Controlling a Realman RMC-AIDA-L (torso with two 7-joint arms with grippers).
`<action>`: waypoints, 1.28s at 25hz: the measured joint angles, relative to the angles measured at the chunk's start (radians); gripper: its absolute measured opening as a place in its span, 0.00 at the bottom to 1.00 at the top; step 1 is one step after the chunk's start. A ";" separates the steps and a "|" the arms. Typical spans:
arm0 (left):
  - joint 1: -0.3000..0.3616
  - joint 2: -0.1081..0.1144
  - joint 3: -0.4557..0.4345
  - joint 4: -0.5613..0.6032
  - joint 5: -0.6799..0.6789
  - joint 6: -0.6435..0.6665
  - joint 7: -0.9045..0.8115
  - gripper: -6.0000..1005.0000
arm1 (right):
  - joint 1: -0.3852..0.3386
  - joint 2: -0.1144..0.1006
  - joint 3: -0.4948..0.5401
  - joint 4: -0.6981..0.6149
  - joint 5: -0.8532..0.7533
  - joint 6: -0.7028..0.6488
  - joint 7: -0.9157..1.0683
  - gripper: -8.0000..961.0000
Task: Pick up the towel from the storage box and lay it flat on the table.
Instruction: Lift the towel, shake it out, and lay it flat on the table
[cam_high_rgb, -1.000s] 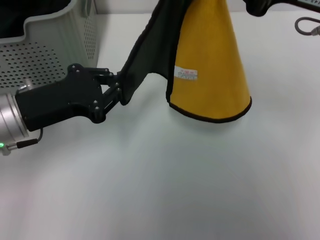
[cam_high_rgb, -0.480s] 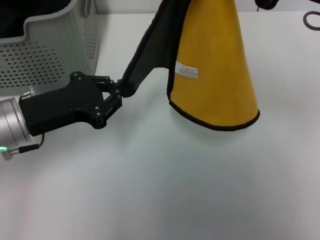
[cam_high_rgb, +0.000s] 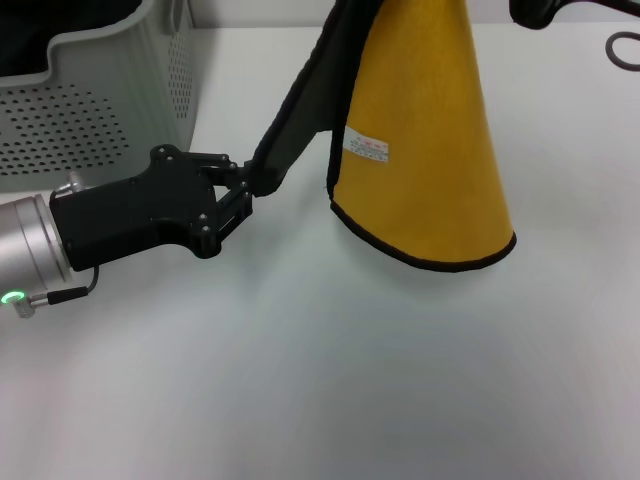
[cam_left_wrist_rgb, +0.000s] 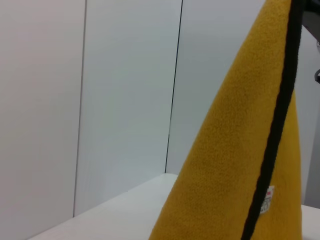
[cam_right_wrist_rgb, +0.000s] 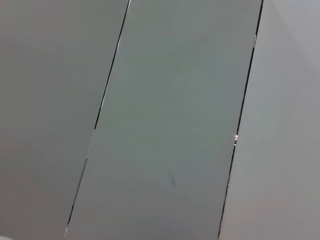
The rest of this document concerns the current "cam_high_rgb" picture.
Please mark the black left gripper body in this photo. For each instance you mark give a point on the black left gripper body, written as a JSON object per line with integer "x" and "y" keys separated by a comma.
{"x": 140, "y": 215}

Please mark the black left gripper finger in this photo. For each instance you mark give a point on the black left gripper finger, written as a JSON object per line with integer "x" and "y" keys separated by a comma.
{"x": 225, "y": 170}
{"x": 232, "y": 210}

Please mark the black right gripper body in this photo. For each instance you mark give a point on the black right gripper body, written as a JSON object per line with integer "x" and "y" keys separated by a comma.
{"x": 535, "y": 12}

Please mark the yellow towel with black trim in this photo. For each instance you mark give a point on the yellow towel with black trim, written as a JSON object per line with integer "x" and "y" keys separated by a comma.
{"x": 425, "y": 175}

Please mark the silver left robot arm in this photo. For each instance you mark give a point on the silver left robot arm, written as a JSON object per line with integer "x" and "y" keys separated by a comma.
{"x": 25, "y": 235}

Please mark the grey perforated storage box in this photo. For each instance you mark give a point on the grey perforated storage box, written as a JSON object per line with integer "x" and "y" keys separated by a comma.
{"x": 75, "y": 125}

